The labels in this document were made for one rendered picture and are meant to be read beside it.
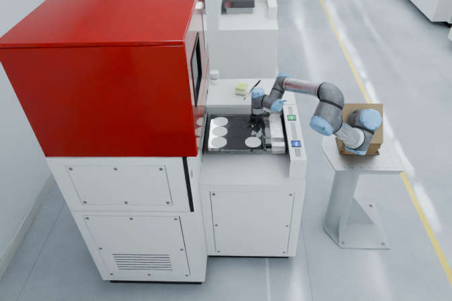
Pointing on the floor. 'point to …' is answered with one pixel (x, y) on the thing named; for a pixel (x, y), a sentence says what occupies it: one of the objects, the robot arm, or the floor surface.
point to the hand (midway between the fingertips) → (258, 135)
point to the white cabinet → (251, 220)
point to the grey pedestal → (352, 217)
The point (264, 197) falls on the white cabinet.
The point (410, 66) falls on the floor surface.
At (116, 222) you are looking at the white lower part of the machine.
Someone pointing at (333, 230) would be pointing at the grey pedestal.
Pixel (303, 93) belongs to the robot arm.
